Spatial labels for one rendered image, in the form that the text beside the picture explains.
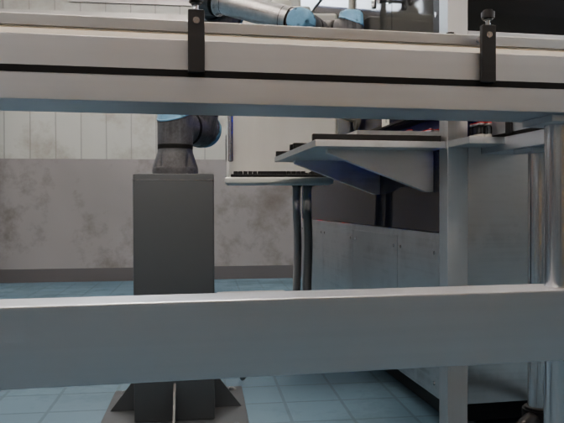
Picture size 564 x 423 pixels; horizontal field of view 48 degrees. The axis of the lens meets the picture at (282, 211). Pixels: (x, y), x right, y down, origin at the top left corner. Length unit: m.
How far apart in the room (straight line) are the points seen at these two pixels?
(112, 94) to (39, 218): 5.06
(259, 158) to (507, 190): 1.21
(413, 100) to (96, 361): 0.62
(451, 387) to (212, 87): 1.34
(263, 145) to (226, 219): 3.03
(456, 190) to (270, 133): 1.13
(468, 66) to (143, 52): 0.50
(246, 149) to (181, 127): 0.79
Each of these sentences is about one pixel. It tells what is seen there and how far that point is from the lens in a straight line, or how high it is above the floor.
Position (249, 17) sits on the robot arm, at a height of 1.27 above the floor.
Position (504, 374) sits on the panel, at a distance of 2.08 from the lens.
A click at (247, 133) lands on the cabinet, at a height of 1.01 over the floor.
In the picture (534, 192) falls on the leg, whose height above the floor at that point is 0.72.
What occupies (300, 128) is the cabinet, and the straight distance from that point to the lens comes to 2.83.
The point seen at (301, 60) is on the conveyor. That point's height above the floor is 0.91.
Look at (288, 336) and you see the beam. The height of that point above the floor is 0.49.
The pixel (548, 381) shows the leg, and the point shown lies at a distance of 1.21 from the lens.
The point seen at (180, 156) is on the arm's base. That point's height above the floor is 0.85.
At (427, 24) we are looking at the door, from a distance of 2.16.
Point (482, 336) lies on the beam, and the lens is 1.09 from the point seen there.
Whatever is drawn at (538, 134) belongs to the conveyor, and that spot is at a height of 0.87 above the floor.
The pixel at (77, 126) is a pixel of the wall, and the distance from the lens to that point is 5.96.
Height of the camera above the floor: 0.70
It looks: 1 degrees down
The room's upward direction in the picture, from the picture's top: straight up
